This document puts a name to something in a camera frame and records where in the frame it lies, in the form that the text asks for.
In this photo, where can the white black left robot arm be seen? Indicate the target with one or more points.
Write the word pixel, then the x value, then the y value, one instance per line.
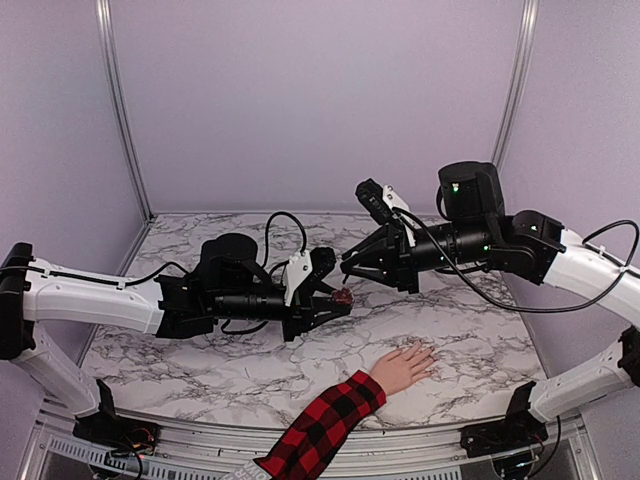
pixel 226 284

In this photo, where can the red glitter nail polish bottle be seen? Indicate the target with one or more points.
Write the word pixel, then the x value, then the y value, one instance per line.
pixel 343 296

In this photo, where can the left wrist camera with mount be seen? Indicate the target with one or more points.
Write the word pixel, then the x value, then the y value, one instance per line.
pixel 304 266

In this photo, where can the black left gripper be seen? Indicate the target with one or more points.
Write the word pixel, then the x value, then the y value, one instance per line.
pixel 306 306

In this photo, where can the red black plaid sleeve forearm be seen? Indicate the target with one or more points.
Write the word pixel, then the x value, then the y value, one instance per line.
pixel 311 442

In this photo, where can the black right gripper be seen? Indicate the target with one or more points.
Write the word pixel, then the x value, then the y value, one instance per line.
pixel 398 263

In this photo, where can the person's bare hand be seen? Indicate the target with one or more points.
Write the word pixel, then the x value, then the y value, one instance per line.
pixel 402 368

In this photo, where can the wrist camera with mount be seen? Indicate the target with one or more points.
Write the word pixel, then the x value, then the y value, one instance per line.
pixel 380 202
pixel 304 266

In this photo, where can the aluminium left rear frame post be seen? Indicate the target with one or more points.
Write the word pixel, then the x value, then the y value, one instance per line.
pixel 118 100

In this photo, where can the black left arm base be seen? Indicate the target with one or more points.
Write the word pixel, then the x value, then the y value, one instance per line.
pixel 108 428

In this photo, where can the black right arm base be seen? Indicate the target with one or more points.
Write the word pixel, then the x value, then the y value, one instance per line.
pixel 517 429

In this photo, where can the aluminium frame post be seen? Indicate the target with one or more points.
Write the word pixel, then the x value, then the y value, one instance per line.
pixel 517 82
pixel 118 100

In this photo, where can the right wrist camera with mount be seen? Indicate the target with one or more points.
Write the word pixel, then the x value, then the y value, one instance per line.
pixel 380 202

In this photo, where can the aluminium right rear frame post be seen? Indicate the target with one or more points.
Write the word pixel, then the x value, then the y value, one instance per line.
pixel 517 82

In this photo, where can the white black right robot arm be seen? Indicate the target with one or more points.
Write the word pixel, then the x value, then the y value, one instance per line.
pixel 529 245

